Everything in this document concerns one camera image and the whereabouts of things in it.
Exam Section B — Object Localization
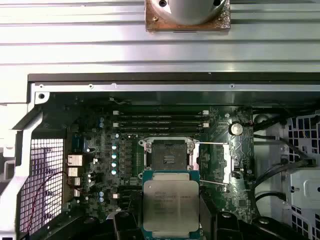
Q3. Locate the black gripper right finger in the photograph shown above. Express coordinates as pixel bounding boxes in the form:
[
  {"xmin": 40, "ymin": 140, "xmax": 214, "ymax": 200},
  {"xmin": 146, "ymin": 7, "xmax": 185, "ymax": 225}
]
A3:
[{"xmin": 199, "ymin": 192, "xmax": 303, "ymax": 240}]

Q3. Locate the black RAM slot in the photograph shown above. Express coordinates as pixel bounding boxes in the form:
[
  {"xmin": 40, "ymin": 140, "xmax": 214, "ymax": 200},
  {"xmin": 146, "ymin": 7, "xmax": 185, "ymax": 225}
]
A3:
[
  {"xmin": 112, "ymin": 109, "xmax": 210, "ymax": 117},
  {"xmin": 116, "ymin": 115, "xmax": 205, "ymax": 122},
  {"xmin": 112, "ymin": 121, "xmax": 210, "ymax": 128}
]

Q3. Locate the silver coin cell battery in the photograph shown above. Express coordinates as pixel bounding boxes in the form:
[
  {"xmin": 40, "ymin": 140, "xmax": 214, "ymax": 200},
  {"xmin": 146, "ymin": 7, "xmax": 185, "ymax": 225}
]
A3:
[{"xmin": 229, "ymin": 121, "xmax": 244, "ymax": 136}]

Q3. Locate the metal socket cover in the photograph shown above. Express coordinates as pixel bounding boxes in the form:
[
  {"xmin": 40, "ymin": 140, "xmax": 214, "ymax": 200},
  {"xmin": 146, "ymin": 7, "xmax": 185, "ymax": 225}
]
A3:
[{"xmin": 198, "ymin": 141, "xmax": 235, "ymax": 186}]

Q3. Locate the brown square base plate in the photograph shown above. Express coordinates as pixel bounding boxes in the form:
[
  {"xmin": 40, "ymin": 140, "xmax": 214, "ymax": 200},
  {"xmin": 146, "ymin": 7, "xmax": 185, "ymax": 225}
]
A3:
[{"xmin": 144, "ymin": 0, "xmax": 231, "ymax": 33}]

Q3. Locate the CPU socket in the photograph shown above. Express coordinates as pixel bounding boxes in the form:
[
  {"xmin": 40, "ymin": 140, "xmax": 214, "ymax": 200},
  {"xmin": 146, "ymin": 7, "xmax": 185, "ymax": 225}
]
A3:
[{"xmin": 138, "ymin": 136, "xmax": 200, "ymax": 176}]

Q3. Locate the silver green CPU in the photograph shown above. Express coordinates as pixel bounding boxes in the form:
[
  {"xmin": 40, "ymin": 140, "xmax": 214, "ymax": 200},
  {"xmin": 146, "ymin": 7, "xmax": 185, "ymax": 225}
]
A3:
[{"xmin": 141, "ymin": 170, "xmax": 201, "ymax": 240}]

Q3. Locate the black cable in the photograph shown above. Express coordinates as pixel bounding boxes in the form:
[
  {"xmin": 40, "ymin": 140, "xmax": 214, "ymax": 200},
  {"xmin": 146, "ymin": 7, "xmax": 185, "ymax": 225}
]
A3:
[
  {"xmin": 253, "ymin": 191, "xmax": 287, "ymax": 218},
  {"xmin": 253, "ymin": 155, "xmax": 289, "ymax": 191}
]

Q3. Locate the thin red wire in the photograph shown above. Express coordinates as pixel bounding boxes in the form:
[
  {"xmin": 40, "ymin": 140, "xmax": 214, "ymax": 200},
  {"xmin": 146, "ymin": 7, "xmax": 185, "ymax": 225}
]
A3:
[{"xmin": 26, "ymin": 171, "xmax": 69, "ymax": 232}]

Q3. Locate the silver disk bay cage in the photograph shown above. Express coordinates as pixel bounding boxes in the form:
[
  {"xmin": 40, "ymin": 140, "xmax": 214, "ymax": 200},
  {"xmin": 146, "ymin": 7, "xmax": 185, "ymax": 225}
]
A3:
[{"xmin": 251, "ymin": 107, "xmax": 320, "ymax": 240}]

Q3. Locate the green motherboard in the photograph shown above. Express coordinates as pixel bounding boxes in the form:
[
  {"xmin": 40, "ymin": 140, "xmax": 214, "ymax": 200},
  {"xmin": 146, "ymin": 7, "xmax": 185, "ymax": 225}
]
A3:
[{"xmin": 65, "ymin": 104, "xmax": 255, "ymax": 226}]

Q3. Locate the black silver PC case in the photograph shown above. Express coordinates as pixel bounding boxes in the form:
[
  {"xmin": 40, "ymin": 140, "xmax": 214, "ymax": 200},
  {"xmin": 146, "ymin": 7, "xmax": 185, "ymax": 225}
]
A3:
[{"xmin": 0, "ymin": 72, "xmax": 320, "ymax": 240}]

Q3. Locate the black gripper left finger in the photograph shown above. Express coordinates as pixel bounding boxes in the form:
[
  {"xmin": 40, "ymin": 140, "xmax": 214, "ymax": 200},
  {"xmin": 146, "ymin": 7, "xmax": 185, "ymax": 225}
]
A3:
[{"xmin": 27, "ymin": 210, "xmax": 144, "ymax": 240}]

